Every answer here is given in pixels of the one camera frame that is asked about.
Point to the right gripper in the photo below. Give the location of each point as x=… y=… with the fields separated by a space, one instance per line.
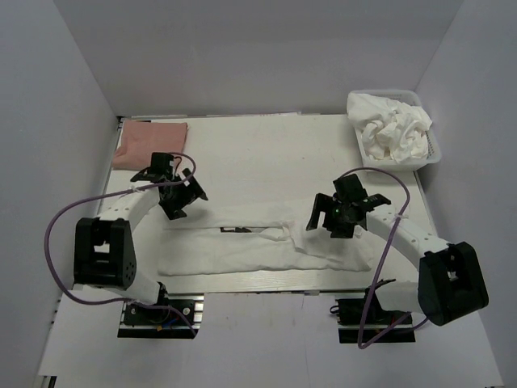
x=325 y=204

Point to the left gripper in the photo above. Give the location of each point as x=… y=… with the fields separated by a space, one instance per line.
x=191 y=192

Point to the white t shirt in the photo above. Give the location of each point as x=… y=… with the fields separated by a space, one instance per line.
x=249 y=238

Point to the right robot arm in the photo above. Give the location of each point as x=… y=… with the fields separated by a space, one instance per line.
x=450 y=284

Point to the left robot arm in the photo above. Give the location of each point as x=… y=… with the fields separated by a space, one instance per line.
x=104 y=252

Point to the crumpled white shirts in basket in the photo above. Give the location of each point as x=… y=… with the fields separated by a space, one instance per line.
x=390 y=130

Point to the folded pink t shirt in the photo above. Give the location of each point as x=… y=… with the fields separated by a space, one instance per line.
x=140 y=139

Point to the white plastic basket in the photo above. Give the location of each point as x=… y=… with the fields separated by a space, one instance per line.
x=411 y=98

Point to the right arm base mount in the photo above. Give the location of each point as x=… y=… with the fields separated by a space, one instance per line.
x=348 y=313

